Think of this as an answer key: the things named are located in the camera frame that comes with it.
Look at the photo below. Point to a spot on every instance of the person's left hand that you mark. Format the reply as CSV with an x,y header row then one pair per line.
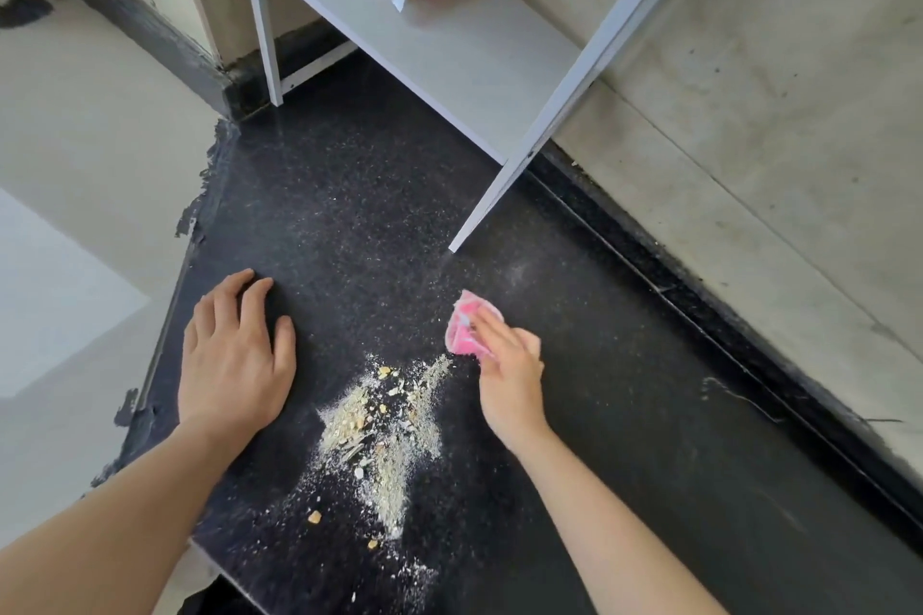
x,y
231,377

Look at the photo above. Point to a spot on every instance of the person's right hand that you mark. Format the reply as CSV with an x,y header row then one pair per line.
x,y
512,391

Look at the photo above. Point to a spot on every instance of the pink cloth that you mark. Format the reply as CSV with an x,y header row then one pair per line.
x,y
461,330

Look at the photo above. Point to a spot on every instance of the pile of crumbs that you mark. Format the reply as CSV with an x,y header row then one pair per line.
x,y
389,434

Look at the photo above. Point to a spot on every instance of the white metal shelf rack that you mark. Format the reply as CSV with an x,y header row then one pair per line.
x,y
461,52

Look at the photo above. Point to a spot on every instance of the person's left forearm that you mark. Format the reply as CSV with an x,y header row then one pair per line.
x,y
108,528

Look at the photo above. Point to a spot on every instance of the person's right forearm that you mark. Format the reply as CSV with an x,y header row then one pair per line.
x,y
613,542

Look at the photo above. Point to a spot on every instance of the black speckled countertop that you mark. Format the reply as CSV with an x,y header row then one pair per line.
x,y
649,420

